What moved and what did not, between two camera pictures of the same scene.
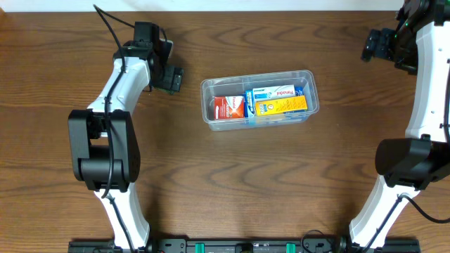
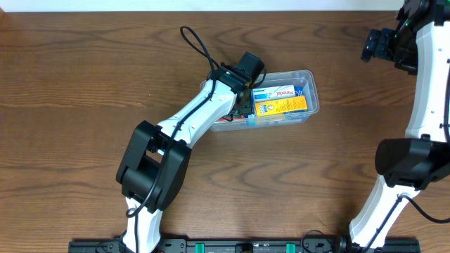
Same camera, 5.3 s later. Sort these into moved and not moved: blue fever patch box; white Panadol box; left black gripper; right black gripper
Moved: left black gripper
Not moved: white Panadol box; right black gripper; blue fever patch box
